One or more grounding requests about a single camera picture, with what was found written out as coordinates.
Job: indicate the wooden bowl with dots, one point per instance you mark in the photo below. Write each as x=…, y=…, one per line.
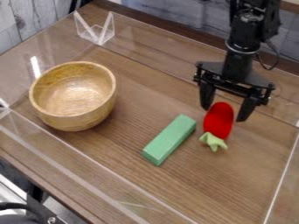
x=74, y=95

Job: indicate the clear acrylic enclosure walls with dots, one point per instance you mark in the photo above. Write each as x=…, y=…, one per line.
x=94, y=170

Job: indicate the black table frame bracket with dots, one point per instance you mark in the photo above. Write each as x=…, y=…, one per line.
x=43, y=214

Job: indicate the clear acrylic corner bracket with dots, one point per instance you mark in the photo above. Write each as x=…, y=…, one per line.
x=96, y=34

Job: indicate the red felt strawberry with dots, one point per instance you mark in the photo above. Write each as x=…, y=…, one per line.
x=218, y=125

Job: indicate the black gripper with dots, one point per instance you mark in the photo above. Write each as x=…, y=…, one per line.
x=235, y=77

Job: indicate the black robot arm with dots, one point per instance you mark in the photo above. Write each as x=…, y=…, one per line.
x=254, y=22

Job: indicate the green rectangular block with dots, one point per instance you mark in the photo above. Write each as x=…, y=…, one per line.
x=169, y=139

